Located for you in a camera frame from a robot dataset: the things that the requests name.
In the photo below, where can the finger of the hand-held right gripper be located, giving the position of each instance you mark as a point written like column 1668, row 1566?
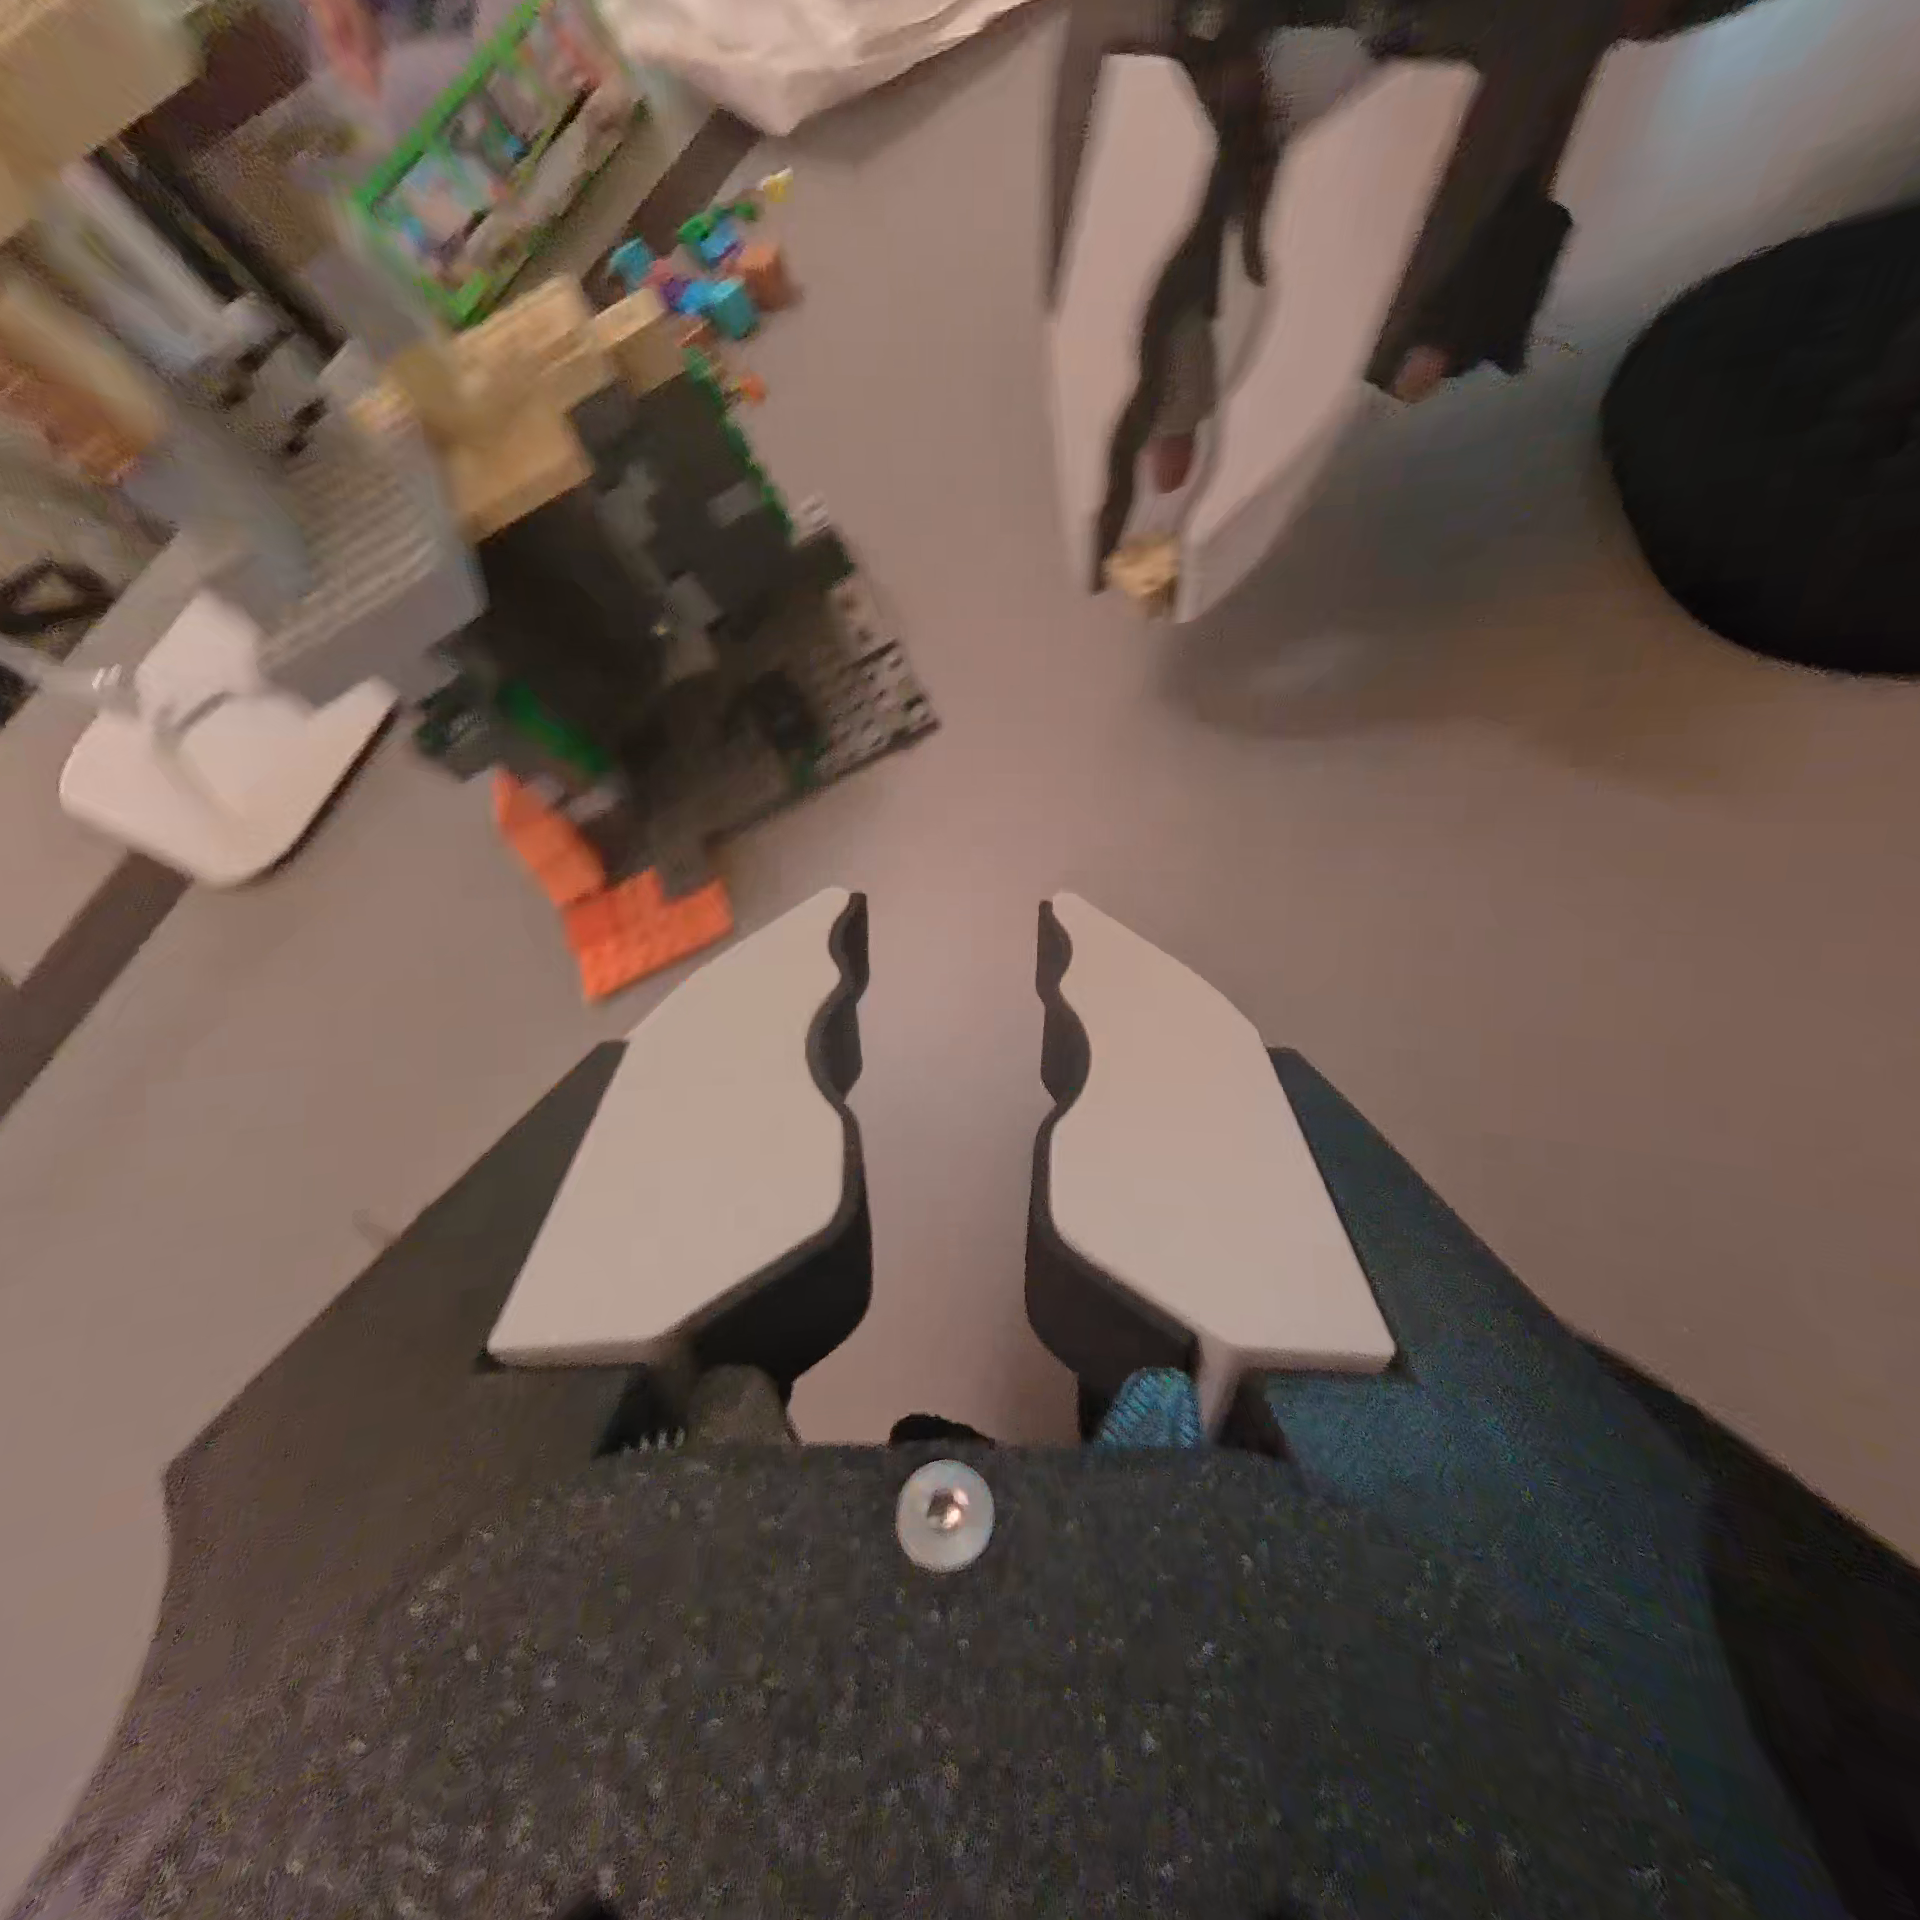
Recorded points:
column 1321, row 302
column 1109, row 255

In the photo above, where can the person's right hand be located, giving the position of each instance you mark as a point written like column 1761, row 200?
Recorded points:
column 1424, row 371

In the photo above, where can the pile of colourful toy figures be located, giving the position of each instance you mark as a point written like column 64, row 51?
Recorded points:
column 729, row 302

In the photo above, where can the tan square brick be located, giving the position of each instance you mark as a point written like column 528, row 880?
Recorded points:
column 1141, row 569

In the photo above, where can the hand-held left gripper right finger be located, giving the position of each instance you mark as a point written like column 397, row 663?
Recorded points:
column 1200, row 1187

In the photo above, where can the black textured pad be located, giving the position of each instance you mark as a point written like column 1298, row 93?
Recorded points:
column 1784, row 450

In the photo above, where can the heap of white paper bags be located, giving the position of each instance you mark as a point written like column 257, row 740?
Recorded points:
column 810, row 60

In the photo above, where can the white book stand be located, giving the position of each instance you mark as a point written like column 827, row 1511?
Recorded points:
column 226, row 781

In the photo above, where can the toy brick tower build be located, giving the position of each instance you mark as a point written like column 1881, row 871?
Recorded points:
column 676, row 602

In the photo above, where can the green toy set box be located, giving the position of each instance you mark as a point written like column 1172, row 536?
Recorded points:
column 497, row 150

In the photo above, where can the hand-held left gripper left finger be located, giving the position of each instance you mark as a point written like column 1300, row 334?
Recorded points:
column 703, row 1187

